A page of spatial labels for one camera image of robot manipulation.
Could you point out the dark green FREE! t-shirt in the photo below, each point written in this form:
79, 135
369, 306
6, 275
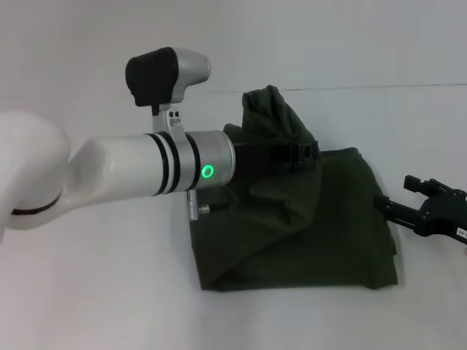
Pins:
292, 226

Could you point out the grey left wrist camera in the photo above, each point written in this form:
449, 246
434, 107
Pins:
160, 80

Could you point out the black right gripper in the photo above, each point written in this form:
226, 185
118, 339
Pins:
445, 215

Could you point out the white and silver left arm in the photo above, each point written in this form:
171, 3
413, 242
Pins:
91, 175

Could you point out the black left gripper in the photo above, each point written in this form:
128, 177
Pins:
255, 155

